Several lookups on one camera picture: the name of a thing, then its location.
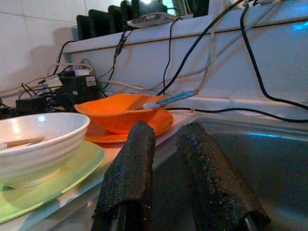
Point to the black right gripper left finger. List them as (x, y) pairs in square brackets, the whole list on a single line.
[(130, 173)]

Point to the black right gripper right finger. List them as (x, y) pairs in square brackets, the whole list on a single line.
[(211, 183)]

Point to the white ceramic bowl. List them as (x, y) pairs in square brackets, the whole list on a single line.
[(43, 156)]

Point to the light green plate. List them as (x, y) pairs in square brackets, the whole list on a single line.
[(79, 168)]

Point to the stainless steel sink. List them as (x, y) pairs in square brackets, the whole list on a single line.
[(264, 168)]

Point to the orange bowl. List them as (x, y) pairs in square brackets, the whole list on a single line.
[(115, 115)]

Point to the orange plate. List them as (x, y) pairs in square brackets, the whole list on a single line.
[(163, 120)]

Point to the blue patterned chopstick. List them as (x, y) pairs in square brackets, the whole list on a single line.
[(170, 99)]

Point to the large black power adapter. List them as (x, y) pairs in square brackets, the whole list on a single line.
[(79, 87)]

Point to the light wooden chopstick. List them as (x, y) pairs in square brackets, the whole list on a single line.
[(16, 146), (26, 140)]

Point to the white power plug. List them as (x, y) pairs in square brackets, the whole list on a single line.
[(83, 72)]

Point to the small black power adapter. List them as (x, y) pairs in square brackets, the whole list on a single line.
[(33, 104)]

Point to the black ribbed box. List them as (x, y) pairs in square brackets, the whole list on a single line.
[(101, 21)]

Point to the white network router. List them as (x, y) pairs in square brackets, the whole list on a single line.
[(156, 19)]

